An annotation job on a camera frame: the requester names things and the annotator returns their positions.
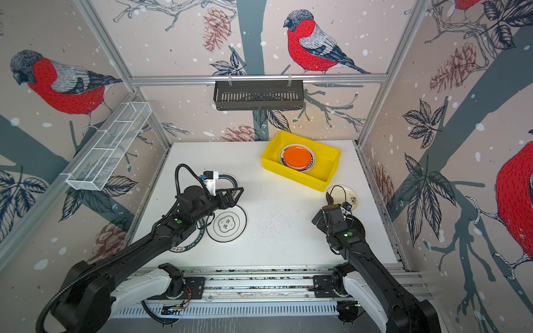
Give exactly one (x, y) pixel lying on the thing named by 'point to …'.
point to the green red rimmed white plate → (307, 168)
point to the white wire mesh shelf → (94, 166)
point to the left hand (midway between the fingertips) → (236, 190)
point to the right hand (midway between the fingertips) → (323, 222)
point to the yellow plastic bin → (323, 175)
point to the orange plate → (298, 157)
